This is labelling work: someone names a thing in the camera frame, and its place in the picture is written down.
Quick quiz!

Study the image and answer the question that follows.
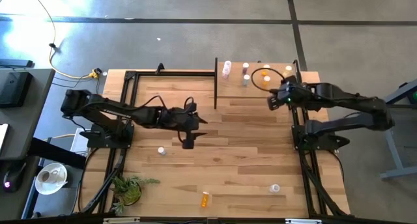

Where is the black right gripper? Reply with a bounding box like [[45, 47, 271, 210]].
[[266, 75, 301, 112]]

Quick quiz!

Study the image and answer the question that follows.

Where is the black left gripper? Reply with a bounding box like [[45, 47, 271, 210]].
[[168, 101, 209, 150]]

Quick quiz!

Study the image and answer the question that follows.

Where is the wooden shelf with black legs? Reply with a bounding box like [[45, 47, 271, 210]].
[[214, 57, 301, 110]]

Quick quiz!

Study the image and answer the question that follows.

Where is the green potted succulent plant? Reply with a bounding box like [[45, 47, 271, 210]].
[[110, 175, 161, 215]]

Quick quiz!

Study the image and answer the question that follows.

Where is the white paper sheet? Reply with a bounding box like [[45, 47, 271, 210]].
[[70, 128, 95, 153]]

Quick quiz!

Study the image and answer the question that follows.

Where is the black desk bar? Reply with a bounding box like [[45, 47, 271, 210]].
[[28, 137, 87, 169]]

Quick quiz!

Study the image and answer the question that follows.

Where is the white coffee cup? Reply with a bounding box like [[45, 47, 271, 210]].
[[36, 167, 63, 186]]

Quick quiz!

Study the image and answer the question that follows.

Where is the grey desk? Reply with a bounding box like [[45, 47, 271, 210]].
[[0, 67, 57, 221]]

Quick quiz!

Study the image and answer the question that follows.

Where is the black computer tower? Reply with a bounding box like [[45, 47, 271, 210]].
[[0, 70, 34, 109]]

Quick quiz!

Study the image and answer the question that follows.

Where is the black computer mouse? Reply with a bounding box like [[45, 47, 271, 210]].
[[2, 161, 27, 193]]

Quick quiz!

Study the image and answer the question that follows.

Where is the black flat device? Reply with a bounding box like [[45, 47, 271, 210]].
[[0, 57, 34, 69]]

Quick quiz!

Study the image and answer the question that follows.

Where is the white tablet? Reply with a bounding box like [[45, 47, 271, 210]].
[[0, 122, 9, 153]]

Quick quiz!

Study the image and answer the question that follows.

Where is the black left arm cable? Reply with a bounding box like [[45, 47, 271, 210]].
[[143, 94, 199, 144]]

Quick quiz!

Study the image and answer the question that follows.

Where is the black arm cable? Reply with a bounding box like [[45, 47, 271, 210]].
[[143, 94, 199, 144], [250, 66, 287, 94]]

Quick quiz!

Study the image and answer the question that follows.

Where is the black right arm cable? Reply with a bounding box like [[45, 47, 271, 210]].
[[250, 66, 287, 94]]

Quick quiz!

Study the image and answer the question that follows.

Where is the black aluminium table frame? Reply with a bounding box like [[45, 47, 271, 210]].
[[79, 59, 350, 218]]

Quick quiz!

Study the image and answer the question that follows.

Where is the black floor cable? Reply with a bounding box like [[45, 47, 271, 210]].
[[51, 74, 102, 100]]

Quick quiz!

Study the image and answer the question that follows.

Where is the grey metal table frame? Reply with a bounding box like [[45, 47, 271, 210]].
[[379, 79, 417, 180]]

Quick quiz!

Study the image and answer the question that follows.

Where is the silver metal bracket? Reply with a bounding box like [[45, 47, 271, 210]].
[[285, 218, 323, 224], [103, 216, 141, 224]]

